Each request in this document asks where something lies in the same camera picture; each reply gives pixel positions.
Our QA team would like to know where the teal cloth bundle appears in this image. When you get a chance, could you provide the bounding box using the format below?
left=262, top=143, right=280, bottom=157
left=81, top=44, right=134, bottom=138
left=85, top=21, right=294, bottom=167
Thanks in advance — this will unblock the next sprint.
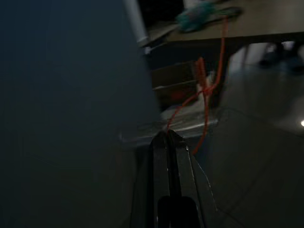
left=175, top=1, right=220, bottom=33

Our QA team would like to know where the orange key lanyard cord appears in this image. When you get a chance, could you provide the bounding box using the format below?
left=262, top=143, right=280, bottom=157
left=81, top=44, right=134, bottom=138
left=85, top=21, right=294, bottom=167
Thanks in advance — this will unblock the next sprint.
left=165, top=16, right=230, bottom=155

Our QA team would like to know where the white round post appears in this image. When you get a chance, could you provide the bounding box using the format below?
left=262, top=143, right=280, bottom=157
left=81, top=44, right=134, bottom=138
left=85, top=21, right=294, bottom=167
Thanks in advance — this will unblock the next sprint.
left=123, top=0, right=150, bottom=45

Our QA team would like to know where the dark grey cabinet panel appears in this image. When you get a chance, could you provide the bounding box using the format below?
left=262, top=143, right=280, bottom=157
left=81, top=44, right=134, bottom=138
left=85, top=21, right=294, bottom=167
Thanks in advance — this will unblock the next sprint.
left=0, top=0, right=163, bottom=228

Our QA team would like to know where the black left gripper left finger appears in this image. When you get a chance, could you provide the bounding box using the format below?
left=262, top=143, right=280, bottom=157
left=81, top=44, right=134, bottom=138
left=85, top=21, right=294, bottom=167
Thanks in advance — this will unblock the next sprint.
left=147, top=131, right=171, bottom=228

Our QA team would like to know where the brown wooden table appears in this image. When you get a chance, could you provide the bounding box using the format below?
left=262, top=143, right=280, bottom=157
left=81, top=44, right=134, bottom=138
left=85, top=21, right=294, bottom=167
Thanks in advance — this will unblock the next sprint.
left=140, top=0, right=304, bottom=110

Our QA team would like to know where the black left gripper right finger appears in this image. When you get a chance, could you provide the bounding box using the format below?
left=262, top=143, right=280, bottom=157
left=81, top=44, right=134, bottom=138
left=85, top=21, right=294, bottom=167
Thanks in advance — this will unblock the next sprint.
left=169, top=129, right=205, bottom=228

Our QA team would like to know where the black chair base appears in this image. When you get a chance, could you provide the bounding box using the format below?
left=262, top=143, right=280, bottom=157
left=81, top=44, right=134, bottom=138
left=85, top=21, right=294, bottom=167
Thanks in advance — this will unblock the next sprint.
left=258, top=41, right=304, bottom=72

